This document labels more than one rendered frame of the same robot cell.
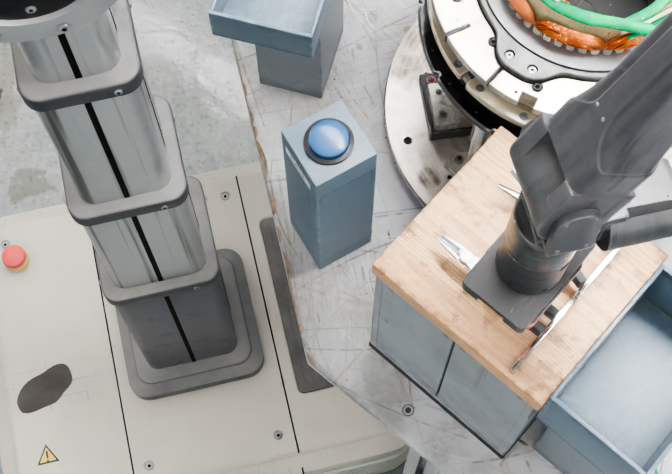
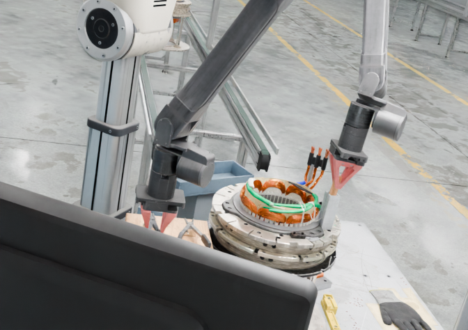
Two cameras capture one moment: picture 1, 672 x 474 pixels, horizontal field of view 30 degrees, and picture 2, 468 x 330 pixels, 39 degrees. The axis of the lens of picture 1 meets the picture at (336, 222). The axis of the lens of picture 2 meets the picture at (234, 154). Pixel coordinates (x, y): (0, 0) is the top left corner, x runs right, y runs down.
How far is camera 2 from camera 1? 1.24 m
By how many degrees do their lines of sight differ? 53
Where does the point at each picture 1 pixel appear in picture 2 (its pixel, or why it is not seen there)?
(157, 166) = (106, 197)
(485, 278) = (143, 187)
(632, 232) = (186, 164)
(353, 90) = not seen: hidden behind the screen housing
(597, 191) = (174, 107)
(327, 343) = not seen: hidden behind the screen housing
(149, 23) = not seen: outside the picture
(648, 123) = (193, 79)
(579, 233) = (164, 131)
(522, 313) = (142, 195)
